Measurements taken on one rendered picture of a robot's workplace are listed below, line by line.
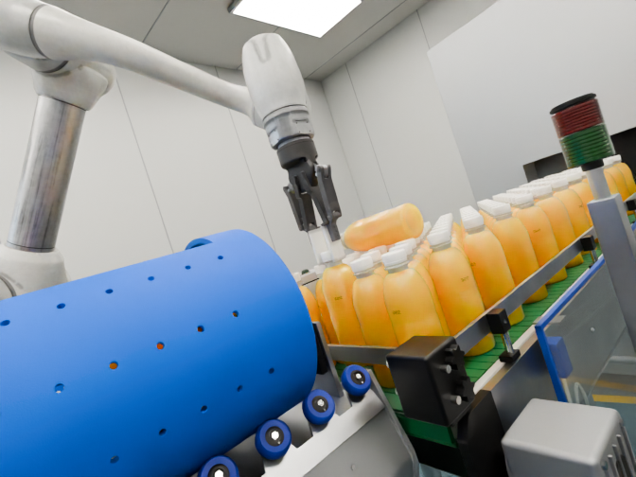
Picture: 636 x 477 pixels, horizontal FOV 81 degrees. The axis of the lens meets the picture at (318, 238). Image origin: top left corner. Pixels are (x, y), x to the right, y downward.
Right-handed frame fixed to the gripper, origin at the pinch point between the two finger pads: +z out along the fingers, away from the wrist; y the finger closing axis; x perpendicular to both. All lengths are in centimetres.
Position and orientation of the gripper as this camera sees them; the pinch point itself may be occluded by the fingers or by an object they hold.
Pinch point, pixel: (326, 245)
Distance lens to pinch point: 71.5
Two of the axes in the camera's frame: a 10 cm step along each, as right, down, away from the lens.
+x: 7.6, -2.4, 6.1
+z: 3.1, 9.5, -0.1
